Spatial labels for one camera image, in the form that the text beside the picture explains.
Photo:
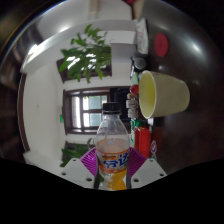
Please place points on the tray of small white jars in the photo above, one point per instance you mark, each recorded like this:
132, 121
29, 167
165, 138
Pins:
132, 106

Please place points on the clear orange soda bottle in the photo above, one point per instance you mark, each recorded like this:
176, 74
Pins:
112, 153

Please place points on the round printed badge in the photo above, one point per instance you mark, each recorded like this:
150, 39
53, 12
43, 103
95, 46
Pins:
153, 146

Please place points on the grey round gadget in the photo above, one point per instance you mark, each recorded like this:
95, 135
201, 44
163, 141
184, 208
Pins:
140, 63

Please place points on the green flat pad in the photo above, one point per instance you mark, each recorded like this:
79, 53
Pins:
134, 79

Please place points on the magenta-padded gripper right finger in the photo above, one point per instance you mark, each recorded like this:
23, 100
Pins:
143, 170

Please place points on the flat round red coaster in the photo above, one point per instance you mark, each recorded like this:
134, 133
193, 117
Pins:
161, 45

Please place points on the black chair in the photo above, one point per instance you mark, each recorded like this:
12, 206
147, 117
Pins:
120, 96

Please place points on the green exit sign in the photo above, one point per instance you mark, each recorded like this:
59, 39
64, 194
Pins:
61, 118

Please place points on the small red ball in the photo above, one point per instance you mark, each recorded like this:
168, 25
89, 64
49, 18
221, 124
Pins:
134, 89

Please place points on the red box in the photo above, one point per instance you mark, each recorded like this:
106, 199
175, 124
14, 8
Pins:
143, 141

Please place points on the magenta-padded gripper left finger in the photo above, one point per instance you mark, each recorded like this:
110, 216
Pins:
81, 170

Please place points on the printed paper booklet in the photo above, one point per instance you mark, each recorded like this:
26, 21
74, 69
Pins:
142, 35

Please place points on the leafy plant in white pot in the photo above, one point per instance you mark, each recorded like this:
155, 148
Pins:
85, 56
75, 153

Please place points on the pale yellow plastic cup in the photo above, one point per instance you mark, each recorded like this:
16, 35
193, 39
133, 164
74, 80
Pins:
170, 95

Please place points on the dark wooden double door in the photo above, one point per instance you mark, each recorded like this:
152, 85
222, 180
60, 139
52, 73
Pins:
86, 110

